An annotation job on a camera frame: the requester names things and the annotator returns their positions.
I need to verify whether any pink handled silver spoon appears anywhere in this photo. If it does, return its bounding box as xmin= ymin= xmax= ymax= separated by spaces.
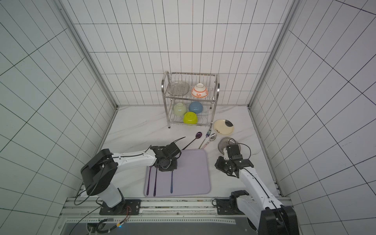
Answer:
xmin=202 ymin=133 xmax=216 ymax=149

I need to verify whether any lime green bowl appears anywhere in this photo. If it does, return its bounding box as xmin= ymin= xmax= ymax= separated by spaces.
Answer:
xmin=183 ymin=112 xmax=198 ymax=125

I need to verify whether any steel wire dish rack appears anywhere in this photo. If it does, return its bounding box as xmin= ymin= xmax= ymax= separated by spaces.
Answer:
xmin=161 ymin=71 xmax=220 ymax=128

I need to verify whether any pale green bowl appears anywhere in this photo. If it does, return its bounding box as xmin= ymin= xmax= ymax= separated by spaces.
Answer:
xmin=173 ymin=102 xmax=187 ymax=117

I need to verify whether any lavender rectangular placemat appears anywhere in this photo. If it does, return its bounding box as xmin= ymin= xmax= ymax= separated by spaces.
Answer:
xmin=144 ymin=149 xmax=211 ymax=197

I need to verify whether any grey glass plate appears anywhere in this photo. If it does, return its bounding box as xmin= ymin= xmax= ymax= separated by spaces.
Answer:
xmin=217 ymin=137 xmax=237 ymax=155

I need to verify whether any aluminium mounting rail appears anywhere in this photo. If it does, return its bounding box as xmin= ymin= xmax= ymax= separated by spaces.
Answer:
xmin=58 ymin=197 xmax=244 ymax=228

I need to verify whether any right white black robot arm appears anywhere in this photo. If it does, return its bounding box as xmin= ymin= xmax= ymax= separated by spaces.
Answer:
xmin=211 ymin=143 xmax=300 ymax=235

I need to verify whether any blue fork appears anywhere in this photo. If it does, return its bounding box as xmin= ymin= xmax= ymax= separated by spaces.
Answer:
xmin=170 ymin=171 xmax=173 ymax=194

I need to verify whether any dark purple long spoon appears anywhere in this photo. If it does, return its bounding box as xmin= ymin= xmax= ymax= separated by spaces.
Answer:
xmin=183 ymin=132 xmax=202 ymax=150

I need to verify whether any blue bowl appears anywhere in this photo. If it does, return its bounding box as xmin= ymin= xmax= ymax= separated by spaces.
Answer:
xmin=189 ymin=101 xmax=203 ymax=114

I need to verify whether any grey plate on rack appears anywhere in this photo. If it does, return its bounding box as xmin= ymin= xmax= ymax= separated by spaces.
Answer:
xmin=167 ymin=81 xmax=190 ymax=97

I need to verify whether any cream plate with black spot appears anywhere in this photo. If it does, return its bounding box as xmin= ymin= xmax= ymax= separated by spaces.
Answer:
xmin=213 ymin=119 xmax=235 ymax=136

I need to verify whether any green handled rainbow fork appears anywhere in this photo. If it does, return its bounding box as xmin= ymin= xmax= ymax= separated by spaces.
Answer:
xmin=199 ymin=128 xmax=212 ymax=149

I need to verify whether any purple fork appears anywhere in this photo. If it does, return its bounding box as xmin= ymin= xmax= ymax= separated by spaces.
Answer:
xmin=146 ymin=166 xmax=152 ymax=196

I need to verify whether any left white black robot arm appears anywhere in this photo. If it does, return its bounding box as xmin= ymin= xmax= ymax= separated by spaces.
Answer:
xmin=80 ymin=142 xmax=182 ymax=211

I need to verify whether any white orange patterned bowl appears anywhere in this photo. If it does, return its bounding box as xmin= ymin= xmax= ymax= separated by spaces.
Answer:
xmin=191 ymin=83 xmax=209 ymax=99

